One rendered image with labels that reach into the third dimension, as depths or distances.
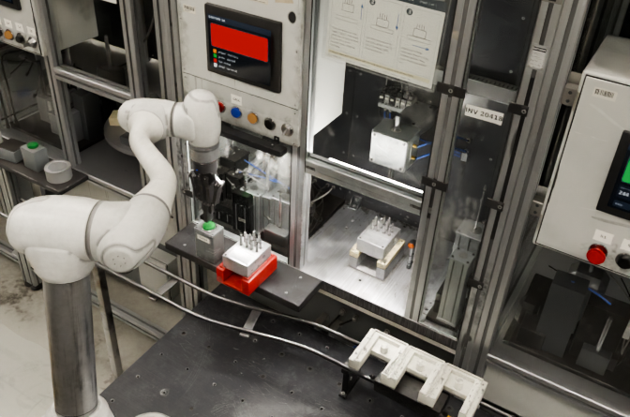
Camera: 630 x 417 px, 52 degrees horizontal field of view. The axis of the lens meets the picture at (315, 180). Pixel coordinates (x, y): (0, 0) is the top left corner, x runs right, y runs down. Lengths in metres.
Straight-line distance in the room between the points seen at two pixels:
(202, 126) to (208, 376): 0.79
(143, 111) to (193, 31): 0.28
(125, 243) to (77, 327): 0.29
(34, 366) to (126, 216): 1.87
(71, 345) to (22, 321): 1.83
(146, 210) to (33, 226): 0.23
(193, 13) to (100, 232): 0.77
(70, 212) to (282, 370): 0.98
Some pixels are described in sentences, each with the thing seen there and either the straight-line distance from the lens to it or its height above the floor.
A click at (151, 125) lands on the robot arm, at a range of 1.87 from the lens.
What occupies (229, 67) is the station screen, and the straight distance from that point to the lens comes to 1.87.
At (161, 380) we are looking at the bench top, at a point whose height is 0.68.
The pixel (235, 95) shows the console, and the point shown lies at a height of 1.47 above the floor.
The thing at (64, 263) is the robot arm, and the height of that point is 1.40.
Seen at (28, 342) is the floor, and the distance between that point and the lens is 3.34.
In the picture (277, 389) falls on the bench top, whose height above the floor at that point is 0.68.
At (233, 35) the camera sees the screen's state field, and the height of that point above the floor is 1.67.
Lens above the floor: 2.34
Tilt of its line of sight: 34 degrees down
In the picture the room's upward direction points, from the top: 3 degrees clockwise
